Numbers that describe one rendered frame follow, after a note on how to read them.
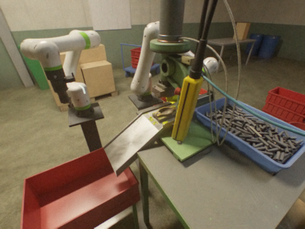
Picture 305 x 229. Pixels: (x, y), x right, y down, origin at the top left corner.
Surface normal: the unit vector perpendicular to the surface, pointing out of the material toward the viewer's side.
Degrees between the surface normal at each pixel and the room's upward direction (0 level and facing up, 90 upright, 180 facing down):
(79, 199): 0
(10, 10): 90
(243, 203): 0
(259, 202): 0
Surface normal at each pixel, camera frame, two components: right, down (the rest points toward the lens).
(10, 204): 0.00, -0.83
